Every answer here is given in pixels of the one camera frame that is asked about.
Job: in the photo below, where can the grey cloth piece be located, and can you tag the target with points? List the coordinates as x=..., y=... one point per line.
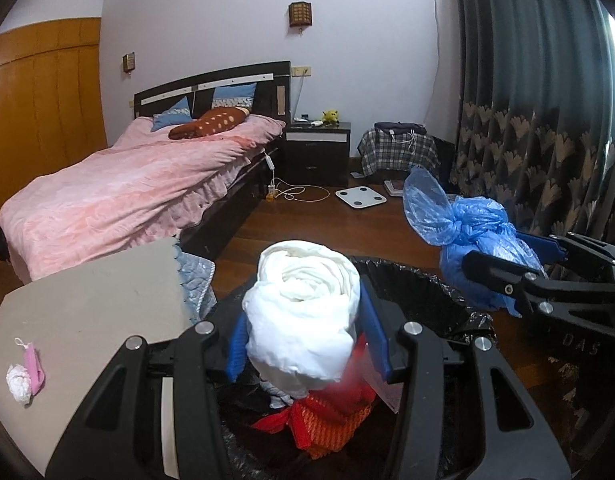
x=277, y=396

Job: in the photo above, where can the white power strip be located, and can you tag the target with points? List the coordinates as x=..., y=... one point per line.
x=269, y=161

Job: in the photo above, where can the blue pillow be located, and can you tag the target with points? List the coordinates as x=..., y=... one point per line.
x=175, y=115
x=232, y=95

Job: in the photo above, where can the wall outlet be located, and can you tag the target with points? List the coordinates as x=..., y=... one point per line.
x=301, y=71

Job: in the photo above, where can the wooden wardrobe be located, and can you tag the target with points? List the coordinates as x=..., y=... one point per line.
x=37, y=110

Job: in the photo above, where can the bed with pink blanket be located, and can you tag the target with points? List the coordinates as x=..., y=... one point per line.
x=237, y=69

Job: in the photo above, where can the pink face mask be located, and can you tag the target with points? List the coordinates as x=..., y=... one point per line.
x=33, y=367

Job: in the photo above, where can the dark bag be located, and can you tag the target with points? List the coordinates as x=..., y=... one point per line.
x=400, y=128

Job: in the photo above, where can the blue plastic bag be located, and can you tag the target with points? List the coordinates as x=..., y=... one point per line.
x=477, y=230

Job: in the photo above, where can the plaid cloth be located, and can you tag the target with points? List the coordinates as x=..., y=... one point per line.
x=392, y=152

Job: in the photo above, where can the brown spotted pillow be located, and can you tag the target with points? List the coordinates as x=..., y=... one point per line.
x=212, y=121

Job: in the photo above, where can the black bin with garbage bag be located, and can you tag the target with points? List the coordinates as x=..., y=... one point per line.
x=437, y=300

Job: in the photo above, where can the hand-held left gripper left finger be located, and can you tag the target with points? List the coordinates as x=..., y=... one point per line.
x=236, y=350

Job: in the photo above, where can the light blue quilted mat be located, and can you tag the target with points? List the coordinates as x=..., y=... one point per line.
x=195, y=280

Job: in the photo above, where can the pink blanket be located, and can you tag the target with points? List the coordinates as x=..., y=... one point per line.
x=112, y=185

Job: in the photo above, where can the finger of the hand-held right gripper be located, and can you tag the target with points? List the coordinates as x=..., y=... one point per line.
x=492, y=270
x=547, y=250

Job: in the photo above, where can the clear plastic wrapper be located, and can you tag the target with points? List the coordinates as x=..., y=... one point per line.
x=387, y=395

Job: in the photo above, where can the small white device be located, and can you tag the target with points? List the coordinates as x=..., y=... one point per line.
x=307, y=122

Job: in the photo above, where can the dark patterned curtain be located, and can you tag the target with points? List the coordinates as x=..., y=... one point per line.
x=537, y=85

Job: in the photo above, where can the pink and white scale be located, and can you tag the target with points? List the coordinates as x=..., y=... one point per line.
x=397, y=187

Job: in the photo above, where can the white bathroom scale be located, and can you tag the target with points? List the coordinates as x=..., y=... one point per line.
x=361, y=198

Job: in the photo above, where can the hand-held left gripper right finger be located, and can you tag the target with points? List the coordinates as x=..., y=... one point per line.
x=376, y=340

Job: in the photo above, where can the red plastic wrapper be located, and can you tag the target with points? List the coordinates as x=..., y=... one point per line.
x=355, y=385

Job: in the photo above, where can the white paper ball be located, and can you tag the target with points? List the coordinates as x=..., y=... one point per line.
x=18, y=384

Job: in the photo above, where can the small wooden wall lamp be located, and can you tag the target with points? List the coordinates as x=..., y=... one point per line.
x=129, y=61

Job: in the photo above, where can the dark nightstand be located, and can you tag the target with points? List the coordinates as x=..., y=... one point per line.
x=315, y=160

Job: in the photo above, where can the large wooden wall lamp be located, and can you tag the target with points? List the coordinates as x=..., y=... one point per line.
x=300, y=15

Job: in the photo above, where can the yellow plush toy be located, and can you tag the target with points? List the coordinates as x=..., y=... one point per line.
x=330, y=116

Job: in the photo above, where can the white cloth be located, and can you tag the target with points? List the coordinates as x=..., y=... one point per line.
x=302, y=310

